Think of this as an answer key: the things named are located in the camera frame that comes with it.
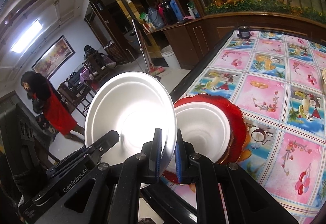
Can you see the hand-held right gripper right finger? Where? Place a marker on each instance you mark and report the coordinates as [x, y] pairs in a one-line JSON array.
[[179, 162]]

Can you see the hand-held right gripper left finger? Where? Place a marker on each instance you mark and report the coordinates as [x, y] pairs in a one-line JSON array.
[[158, 160]]

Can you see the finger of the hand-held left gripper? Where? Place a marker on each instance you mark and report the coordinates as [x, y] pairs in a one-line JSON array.
[[101, 141]]

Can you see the red scalloped plastic plate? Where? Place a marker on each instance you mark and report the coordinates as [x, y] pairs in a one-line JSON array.
[[170, 177]]

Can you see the white foam bowl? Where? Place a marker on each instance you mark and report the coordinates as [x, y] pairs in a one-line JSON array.
[[201, 129], [127, 112]]

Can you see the red plate with round sticker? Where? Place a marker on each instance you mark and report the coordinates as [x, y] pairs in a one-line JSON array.
[[229, 106]]

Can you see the beige ribbed plastic bowl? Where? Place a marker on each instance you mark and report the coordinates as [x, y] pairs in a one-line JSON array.
[[324, 75]]

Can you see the dark wooden chair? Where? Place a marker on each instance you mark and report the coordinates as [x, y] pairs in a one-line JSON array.
[[73, 91]]

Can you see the colourful broom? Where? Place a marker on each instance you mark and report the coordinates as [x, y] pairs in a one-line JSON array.
[[158, 70]]

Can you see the brown wicker hamper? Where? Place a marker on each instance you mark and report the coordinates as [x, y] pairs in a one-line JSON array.
[[116, 52]]

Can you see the black framed table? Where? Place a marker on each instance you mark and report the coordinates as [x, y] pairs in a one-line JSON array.
[[198, 68]]

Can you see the white plastic bucket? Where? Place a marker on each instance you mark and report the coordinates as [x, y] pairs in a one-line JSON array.
[[170, 58]]

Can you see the rectangular ceiling light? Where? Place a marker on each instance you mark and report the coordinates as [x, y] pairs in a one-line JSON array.
[[25, 35]]

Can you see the printed fruit pattern tablecloth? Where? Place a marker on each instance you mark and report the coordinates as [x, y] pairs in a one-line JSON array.
[[267, 91]]

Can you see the dark wooden cabinet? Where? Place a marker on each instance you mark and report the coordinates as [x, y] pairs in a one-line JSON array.
[[201, 35]]

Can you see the green packet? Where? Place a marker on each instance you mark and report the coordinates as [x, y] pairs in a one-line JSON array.
[[144, 16]]

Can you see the blue-grey water jug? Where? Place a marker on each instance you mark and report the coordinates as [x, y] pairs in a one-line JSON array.
[[155, 19]]

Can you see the pink vacuum flask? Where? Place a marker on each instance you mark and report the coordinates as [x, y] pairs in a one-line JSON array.
[[161, 11]]

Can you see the pink cloth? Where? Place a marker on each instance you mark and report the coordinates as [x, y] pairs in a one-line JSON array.
[[187, 18]]

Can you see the small black round device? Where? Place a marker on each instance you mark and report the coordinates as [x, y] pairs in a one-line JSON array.
[[244, 33]]

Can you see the black vacuum flask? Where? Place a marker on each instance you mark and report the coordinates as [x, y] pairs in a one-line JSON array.
[[169, 12]]

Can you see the white spray bottle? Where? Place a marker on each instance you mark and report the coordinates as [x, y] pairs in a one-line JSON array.
[[191, 12]]

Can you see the blue vacuum flask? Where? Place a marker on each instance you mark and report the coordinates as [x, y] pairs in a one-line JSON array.
[[177, 8]]

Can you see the framed wall painting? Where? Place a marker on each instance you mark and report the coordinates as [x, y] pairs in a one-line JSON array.
[[52, 55]]

